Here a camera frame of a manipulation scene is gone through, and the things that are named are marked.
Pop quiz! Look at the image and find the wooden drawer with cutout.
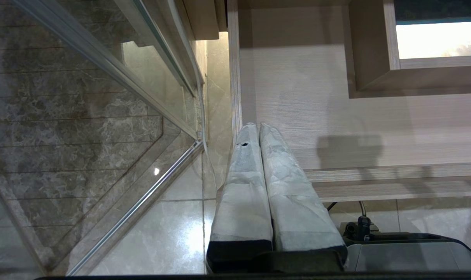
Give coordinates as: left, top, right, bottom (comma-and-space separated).
228, 0, 471, 203

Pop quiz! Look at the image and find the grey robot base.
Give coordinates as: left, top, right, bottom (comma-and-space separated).
342, 222, 471, 273

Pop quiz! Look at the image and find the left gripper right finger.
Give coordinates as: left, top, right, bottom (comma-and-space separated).
259, 123, 348, 262

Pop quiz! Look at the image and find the dark perforated panel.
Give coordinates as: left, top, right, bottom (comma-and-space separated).
393, 0, 471, 25

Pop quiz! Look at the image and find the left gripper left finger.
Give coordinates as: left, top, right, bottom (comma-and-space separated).
206, 122, 274, 273

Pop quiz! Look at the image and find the framed glass shower door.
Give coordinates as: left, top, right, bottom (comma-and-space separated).
0, 0, 205, 277

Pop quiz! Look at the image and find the wooden vanity cabinet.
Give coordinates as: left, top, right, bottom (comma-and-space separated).
181, 0, 229, 41

